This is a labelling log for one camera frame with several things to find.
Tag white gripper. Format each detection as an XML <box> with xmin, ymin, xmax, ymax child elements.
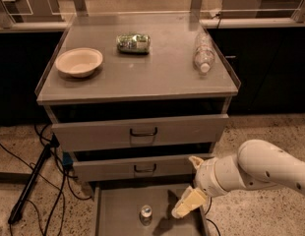
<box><xmin>171</xmin><ymin>155</ymin><xmax>227</xmax><ymax>218</ymax></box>

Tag silver redbull can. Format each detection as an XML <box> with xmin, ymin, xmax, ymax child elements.
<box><xmin>139</xmin><ymin>205</ymin><xmax>153</xmax><ymax>226</ymax></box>

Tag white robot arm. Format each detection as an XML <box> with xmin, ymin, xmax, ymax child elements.
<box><xmin>171</xmin><ymin>140</ymin><xmax>305</xmax><ymax>218</ymax></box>

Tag grey middle drawer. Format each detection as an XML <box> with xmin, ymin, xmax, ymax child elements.
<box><xmin>72</xmin><ymin>152</ymin><xmax>215</xmax><ymax>183</ymax></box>

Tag grey drawer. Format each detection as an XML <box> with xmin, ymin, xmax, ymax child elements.
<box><xmin>91</xmin><ymin>175</ymin><xmax>210</xmax><ymax>236</ymax></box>
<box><xmin>52</xmin><ymin>114</ymin><xmax>228</xmax><ymax>151</ymax></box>
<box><xmin>72</xmin><ymin>152</ymin><xmax>215</xmax><ymax>183</ymax></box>

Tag grey top drawer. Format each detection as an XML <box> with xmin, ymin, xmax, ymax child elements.
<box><xmin>52</xmin><ymin>114</ymin><xmax>228</xmax><ymax>151</ymax></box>

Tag grey bottom drawer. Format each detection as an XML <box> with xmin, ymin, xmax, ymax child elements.
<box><xmin>91</xmin><ymin>175</ymin><xmax>210</xmax><ymax>236</ymax></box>

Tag grey drawer cabinet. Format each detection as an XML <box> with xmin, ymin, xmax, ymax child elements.
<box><xmin>34</xmin><ymin>12</ymin><xmax>242</xmax><ymax>195</ymax></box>

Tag green crushed can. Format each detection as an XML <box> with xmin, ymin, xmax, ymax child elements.
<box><xmin>116</xmin><ymin>33</ymin><xmax>151</xmax><ymax>54</ymax></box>

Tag clear plastic water bottle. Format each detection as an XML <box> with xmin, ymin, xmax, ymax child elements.
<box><xmin>193</xmin><ymin>32</ymin><xmax>214</xmax><ymax>75</ymax></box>

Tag blue box behind cabinet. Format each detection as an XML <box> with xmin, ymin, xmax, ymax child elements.
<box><xmin>62</xmin><ymin>152</ymin><xmax>73</xmax><ymax>168</ymax></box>

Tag white paper bowl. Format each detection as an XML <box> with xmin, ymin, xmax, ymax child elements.
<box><xmin>55</xmin><ymin>47</ymin><xmax>103</xmax><ymax>78</ymax></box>

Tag black bar on floor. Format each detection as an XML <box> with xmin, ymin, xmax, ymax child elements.
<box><xmin>8</xmin><ymin>145</ymin><xmax>51</xmax><ymax>225</ymax></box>

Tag black cable right floor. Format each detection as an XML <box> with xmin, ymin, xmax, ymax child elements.
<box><xmin>205</xmin><ymin>197</ymin><xmax>224</xmax><ymax>236</ymax></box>

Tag black floor cables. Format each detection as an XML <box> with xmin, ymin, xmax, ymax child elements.
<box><xmin>0</xmin><ymin>123</ymin><xmax>92</xmax><ymax>236</ymax></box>

